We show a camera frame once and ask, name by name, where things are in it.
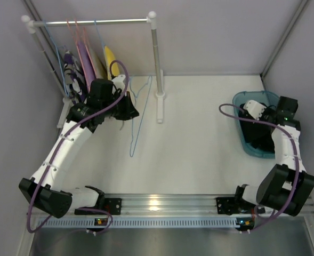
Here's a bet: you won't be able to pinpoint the black trousers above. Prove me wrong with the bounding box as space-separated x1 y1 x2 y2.
238 102 275 157

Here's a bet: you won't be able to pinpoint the light blue wire hanger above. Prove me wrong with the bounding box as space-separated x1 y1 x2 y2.
129 76 153 158

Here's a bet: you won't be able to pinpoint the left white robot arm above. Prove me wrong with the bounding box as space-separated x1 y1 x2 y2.
19 75 139 218

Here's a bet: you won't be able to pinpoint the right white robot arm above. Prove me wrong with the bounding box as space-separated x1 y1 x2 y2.
233 96 314 217

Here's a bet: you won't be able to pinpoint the grey trousers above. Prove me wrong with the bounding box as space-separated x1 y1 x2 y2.
89 48 108 79

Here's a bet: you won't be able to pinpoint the purple trousers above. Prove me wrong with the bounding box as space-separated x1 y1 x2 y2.
76 41 96 91

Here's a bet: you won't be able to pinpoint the yellow trousers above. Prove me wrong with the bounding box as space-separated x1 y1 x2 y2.
103 45 120 80

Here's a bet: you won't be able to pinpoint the blue hanger far left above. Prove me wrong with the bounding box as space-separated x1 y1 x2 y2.
43 20 69 98

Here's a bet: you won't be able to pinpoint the teal plastic basin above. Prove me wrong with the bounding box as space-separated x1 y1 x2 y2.
232 91 279 159

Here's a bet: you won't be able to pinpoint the white metal clothes rack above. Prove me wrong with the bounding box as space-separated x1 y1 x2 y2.
20 11 168 129

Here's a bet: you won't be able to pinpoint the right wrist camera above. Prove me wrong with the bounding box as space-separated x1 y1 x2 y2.
243 100 267 120

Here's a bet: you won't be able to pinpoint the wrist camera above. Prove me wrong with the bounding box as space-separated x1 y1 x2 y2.
111 75 127 93
243 100 267 120

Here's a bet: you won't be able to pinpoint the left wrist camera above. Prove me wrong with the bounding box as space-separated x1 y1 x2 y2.
111 75 127 93

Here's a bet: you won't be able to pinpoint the pink wire hanger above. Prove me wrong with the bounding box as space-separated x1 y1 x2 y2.
76 25 107 91
66 20 93 91

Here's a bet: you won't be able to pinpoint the aluminium mounting rail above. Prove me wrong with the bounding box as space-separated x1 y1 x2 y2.
26 193 314 233

